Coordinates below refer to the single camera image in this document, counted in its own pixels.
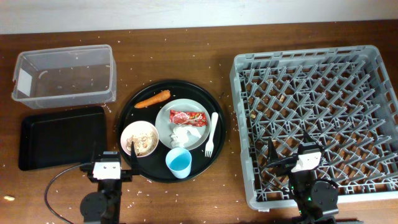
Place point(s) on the grey dishwasher rack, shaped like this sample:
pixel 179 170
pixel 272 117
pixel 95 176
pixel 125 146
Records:
pixel 342 97

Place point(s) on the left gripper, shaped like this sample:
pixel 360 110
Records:
pixel 125 175

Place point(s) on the white napkin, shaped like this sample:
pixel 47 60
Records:
pixel 180 135

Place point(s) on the peanut on table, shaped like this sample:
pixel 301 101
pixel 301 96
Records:
pixel 9 198

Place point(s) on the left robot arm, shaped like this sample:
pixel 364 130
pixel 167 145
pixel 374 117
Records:
pixel 103 205

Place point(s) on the red snack wrapper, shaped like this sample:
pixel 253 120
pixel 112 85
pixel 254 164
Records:
pixel 197 119

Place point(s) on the black round tray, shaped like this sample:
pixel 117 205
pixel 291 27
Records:
pixel 153 166

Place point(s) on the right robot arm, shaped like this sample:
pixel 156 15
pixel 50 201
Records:
pixel 316 198

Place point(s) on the light blue cup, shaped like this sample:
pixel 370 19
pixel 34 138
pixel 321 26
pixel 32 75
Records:
pixel 179 162

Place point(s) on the grey round plate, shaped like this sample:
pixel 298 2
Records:
pixel 165 127

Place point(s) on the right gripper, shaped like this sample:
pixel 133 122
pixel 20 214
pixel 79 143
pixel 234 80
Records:
pixel 273 160

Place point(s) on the orange carrot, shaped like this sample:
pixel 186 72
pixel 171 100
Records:
pixel 158 98

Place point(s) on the clear plastic waste bin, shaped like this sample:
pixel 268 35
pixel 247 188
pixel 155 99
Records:
pixel 69 76

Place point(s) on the black rectangular tray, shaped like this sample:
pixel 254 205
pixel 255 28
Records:
pixel 61 138

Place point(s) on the rice and nuts food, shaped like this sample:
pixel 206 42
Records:
pixel 142 144

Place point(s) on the white plastic fork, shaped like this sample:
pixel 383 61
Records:
pixel 210 145

